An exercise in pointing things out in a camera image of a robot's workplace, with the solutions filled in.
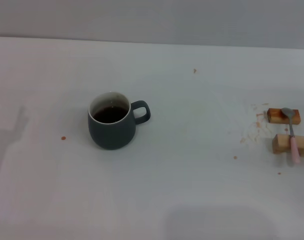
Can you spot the grey ceramic cup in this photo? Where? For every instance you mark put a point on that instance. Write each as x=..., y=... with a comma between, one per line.
x=111, y=136

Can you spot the pale notched wooden block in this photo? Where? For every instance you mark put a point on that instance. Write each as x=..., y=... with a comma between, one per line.
x=280, y=143

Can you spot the stained wooden block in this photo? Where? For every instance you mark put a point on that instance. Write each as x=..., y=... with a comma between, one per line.
x=275, y=116

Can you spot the dark coffee liquid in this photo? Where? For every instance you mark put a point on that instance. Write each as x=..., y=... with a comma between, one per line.
x=110, y=115

